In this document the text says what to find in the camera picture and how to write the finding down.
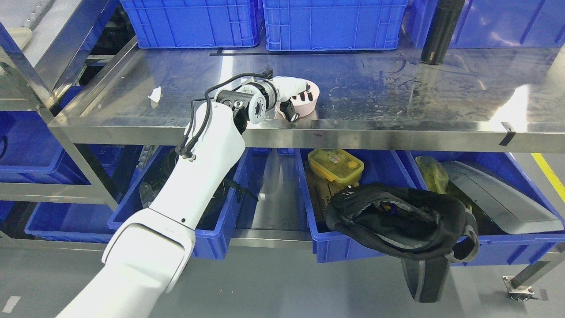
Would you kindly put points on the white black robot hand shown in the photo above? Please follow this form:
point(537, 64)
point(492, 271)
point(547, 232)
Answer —
point(285, 89)

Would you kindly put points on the pink plastic bowl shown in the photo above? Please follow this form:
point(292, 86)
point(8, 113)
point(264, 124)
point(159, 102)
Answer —
point(301, 104)

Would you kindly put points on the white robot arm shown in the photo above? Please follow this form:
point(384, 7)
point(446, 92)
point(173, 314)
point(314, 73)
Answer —
point(148, 253)

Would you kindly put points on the blue crate top middle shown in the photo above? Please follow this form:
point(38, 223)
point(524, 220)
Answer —
point(332, 25)

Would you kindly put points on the blue crate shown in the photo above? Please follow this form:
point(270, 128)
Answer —
point(332, 25)
point(195, 24)
point(508, 24)

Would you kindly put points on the blue bin under table middle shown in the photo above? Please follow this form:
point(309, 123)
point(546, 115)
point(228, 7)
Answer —
point(393, 168)

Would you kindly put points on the blue bin under table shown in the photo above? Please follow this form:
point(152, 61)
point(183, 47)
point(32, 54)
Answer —
point(496, 246)
point(216, 226)
point(393, 168)

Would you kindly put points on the steel shelf rack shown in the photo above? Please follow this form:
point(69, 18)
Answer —
point(60, 192)

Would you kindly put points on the yellow lunch box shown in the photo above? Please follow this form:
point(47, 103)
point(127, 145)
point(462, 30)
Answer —
point(336, 166)

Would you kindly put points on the stainless steel table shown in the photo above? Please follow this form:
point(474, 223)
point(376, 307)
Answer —
point(386, 100)

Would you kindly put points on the white paper scrap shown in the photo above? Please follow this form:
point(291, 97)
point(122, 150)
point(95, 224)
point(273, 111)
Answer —
point(155, 97)

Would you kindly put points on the blue crate top left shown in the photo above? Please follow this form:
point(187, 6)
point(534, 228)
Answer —
point(195, 24)

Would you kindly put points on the blue bin under table left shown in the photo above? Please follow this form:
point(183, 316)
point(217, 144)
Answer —
point(216, 226)

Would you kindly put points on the yellow green plastic bag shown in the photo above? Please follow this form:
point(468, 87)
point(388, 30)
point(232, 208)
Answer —
point(434, 175)

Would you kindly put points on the black cylindrical bottle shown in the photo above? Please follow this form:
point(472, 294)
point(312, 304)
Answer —
point(441, 30)

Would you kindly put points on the black fabric bag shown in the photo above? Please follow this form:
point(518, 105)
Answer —
point(427, 231)

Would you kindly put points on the blue crate top right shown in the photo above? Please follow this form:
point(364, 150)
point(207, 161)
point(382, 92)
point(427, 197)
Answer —
point(508, 24)

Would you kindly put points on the black tape strip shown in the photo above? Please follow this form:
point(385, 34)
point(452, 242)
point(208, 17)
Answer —
point(510, 133)

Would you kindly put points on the grey plastic panel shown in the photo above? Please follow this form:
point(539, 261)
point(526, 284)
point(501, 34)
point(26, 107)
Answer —
point(512, 211)

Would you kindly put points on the blue bin under table right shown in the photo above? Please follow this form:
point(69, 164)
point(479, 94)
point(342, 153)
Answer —
point(496, 246)

